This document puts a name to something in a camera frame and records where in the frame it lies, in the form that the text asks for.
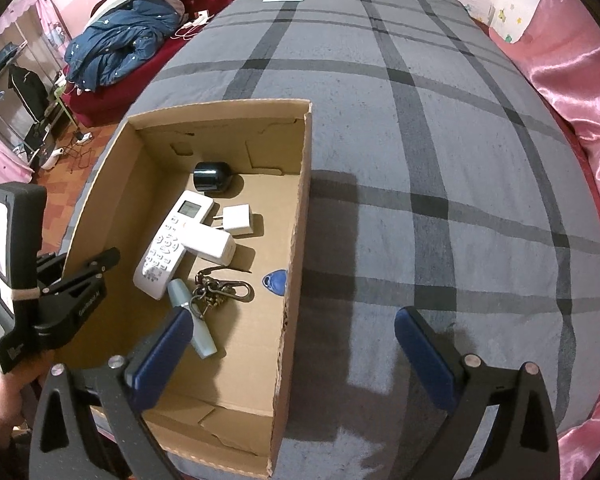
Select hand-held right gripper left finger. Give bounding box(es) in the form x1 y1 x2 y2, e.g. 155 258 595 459
27 305 197 480

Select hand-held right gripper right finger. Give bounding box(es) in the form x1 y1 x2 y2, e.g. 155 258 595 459
394 306 563 480

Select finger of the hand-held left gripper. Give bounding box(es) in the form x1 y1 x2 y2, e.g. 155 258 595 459
15 275 106 354
35 247 122 296

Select teal plastic bottle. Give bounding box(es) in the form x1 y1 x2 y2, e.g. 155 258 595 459
166 278 217 360

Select cardboard box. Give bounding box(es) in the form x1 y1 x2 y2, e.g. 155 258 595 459
55 99 313 478

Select white remote control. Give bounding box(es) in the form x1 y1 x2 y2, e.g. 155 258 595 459
132 190 216 301

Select metal keychain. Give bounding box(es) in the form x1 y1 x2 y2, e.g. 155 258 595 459
190 267 256 321

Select large white charger plug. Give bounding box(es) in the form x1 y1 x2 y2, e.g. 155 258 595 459
180 221 237 265

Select blue key fob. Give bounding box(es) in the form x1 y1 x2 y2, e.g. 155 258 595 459
261 270 288 301

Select small white charger plug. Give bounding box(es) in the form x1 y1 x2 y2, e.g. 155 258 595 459
211 203 255 237

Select black cylindrical speaker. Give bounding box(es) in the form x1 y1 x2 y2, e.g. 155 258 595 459
192 160 237 195

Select person's left hand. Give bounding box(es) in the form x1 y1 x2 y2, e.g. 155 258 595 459
0 347 46 443

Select pink printed curtain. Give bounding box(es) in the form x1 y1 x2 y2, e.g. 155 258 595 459
32 0 73 68
0 125 33 191

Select metal clothes rack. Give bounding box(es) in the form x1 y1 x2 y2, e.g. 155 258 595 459
0 35 81 166

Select black hanging garment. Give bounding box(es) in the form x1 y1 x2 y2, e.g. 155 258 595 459
7 64 48 123

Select blue star-print jacket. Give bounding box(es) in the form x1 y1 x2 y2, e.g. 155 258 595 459
65 0 183 93

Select pink satin cloth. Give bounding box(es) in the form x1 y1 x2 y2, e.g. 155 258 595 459
490 0 600 480

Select white charger cables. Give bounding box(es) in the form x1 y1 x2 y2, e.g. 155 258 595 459
172 10 216 41

